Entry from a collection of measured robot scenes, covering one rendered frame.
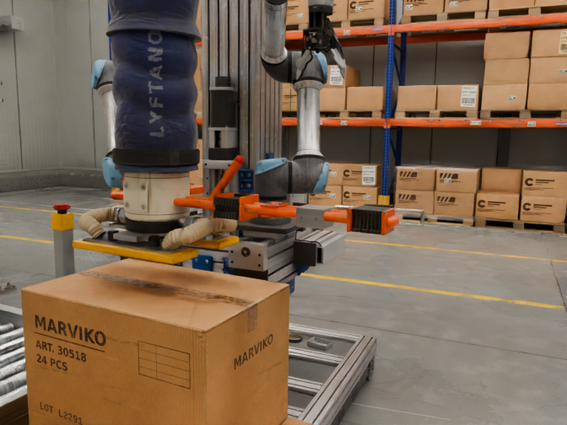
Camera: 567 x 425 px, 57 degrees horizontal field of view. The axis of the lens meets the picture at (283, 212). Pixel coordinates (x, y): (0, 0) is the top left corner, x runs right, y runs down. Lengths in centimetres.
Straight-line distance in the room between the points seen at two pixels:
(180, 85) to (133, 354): 66
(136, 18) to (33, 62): 1226
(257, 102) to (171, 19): 80
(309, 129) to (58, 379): 113
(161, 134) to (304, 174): 68
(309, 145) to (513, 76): 663
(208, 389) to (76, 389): 42
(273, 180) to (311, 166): 14
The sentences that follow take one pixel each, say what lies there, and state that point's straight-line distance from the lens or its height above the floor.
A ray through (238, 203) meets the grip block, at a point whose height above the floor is 119.
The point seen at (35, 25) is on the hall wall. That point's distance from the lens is 1378.
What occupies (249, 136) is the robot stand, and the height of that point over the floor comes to 135.
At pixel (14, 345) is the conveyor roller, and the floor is 54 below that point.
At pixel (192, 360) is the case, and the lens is 120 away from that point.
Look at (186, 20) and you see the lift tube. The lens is 139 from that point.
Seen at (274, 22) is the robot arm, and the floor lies 172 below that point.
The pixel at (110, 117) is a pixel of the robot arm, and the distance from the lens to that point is 217.
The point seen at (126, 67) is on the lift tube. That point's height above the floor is 151.
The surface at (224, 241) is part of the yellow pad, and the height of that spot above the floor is 107.
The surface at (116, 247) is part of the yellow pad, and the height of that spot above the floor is 107.
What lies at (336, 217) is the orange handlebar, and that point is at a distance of 115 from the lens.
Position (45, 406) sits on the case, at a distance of 162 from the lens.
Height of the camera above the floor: 136
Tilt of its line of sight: 9 degrees down
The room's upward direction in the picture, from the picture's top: 1 degrees clockwise
